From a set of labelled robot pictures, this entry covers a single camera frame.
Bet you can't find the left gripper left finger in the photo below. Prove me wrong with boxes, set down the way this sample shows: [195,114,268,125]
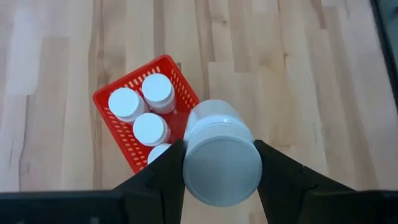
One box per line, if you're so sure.
[113,139,187,224]

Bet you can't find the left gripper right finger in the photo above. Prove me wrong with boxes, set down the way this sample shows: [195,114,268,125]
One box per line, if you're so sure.
[254,139,398,224]

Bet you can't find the white plastic pill bottle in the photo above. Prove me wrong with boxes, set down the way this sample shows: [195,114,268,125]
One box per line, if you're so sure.
[141,73,177,115]
[182,99,264,208]
[147,142,173,166]
[108,87,149,124]
[132,112,171,147]

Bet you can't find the red plastic basket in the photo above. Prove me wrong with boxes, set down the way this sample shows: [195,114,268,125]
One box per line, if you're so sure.
[92,54,200,174]

